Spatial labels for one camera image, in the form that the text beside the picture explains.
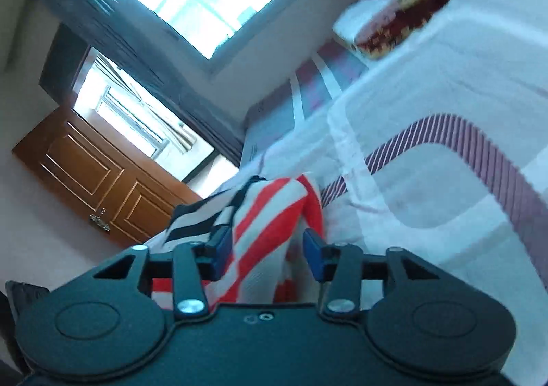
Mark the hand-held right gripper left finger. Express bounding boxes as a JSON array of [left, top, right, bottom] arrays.
[[92, 225, 234, 321]]

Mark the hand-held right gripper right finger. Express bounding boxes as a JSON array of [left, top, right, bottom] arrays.
[[302, 228, 443, 321]]

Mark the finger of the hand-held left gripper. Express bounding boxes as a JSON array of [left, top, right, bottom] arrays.
[[4, 280, 50, 320]]

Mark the red black striped white garment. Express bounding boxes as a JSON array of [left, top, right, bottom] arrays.
[[151, 173, 327, 310]]

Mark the light sheer curtain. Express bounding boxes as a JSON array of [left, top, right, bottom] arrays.
[[91, 55, 198, 154]]

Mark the white patterned bed sheet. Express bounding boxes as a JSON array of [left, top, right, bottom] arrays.
[[141, 0, 548, 375]]

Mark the brown wooden door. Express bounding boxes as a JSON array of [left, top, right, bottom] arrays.
[[11, 105, 202, 248]]

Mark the adjoining room window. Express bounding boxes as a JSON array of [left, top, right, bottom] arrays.
[[74, 49, 173, 158]]

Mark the bed with striped sheet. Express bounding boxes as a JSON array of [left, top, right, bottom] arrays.
[[239, 38, 374, 168]]

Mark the grey curtain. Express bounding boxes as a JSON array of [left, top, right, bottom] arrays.
[[32, 0, 246, 166]]

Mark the white folded cloth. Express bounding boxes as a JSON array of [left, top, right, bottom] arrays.
[[333, 0, 390, 48]]

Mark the metal door handle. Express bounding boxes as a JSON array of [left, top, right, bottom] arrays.
[[88, 208, 111, 233]]

